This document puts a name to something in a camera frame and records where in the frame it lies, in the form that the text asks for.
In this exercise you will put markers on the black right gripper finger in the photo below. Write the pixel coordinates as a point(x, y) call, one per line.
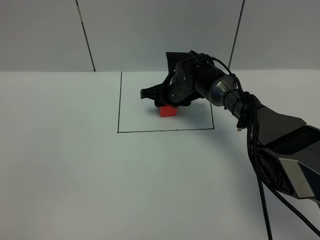
point(158, 104)
point(153, 93)

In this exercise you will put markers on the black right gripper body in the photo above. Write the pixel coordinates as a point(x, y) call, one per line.
point(178, 90)

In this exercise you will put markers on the red cube block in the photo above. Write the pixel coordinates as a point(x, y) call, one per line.
point(167, 111)

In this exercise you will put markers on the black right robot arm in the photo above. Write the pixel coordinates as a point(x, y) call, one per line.
point(284, 150)

